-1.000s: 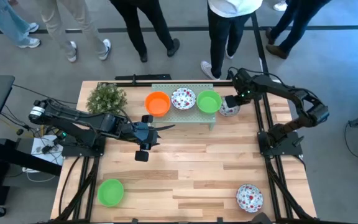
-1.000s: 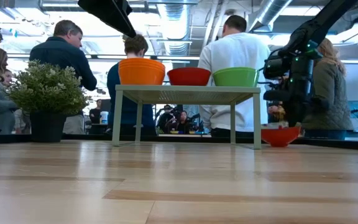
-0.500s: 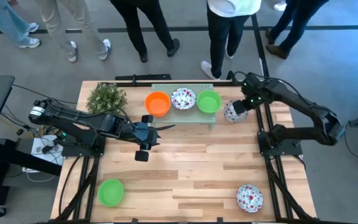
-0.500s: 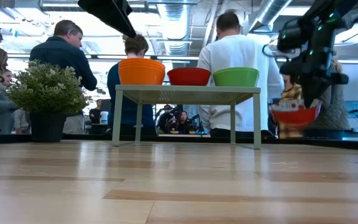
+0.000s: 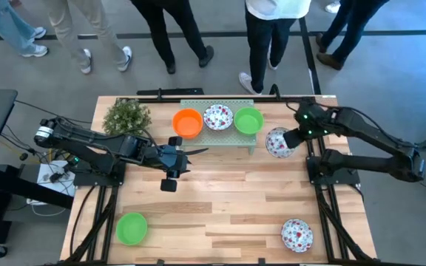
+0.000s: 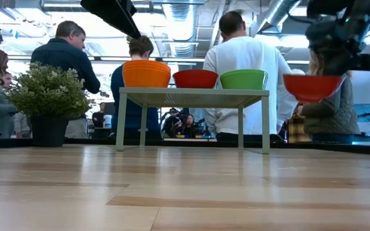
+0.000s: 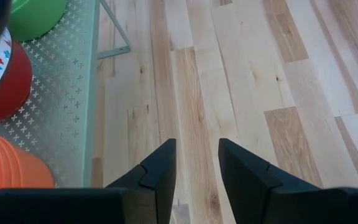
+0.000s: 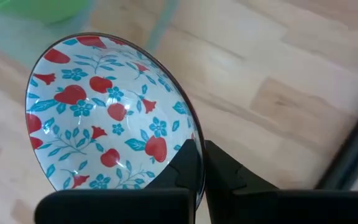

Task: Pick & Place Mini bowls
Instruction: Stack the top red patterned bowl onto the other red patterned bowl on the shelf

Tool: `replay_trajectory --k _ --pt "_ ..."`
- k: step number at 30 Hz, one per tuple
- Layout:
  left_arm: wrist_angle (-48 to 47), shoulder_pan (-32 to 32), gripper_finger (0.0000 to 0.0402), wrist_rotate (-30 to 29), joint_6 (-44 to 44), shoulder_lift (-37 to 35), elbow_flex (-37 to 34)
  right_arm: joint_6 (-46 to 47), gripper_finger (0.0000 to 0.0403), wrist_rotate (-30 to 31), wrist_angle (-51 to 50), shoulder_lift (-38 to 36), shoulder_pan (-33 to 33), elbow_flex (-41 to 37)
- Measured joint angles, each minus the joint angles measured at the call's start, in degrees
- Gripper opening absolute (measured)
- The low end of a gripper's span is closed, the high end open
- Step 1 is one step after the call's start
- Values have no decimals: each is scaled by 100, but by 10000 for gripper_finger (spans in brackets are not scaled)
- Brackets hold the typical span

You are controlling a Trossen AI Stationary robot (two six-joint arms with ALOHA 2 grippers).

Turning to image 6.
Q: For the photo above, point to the pale green perforated metal shelf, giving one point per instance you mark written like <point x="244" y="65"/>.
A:
<point x="191" y="93"/>

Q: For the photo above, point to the black table frame rail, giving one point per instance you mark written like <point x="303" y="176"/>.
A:
<point x="92" y="141"/>

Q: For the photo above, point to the silver ribbed ventilation duct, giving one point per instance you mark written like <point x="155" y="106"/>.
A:
<point x="180" y="19"/>
<point x="275" y="13"/>

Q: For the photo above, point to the red bowl with floral inside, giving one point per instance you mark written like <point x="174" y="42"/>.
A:
<point x="195" y="80"/>
<point x="311" y="88"/>

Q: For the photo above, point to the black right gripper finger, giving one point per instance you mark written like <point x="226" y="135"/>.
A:
<point x="336" y="68"/>

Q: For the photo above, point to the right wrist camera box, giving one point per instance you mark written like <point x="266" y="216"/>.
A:
<point x="365" y="62"/>

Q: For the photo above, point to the blue lit monitor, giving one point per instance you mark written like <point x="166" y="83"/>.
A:
<point x="366" y="112"/>

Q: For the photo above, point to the white tub with blue label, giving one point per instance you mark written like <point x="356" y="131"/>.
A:
<point x="108" y="122"/>

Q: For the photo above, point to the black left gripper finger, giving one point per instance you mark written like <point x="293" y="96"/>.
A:
<point x="114" y="13"/>

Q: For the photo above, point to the potted plant with white flowers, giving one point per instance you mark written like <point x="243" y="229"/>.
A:
<point x="47" y="93"/>

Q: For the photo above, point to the green plastic bowl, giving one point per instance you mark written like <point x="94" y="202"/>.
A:
<point x="243" y="81"/>

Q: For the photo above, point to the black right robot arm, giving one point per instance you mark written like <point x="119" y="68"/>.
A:
<point x="365" y="13"/>

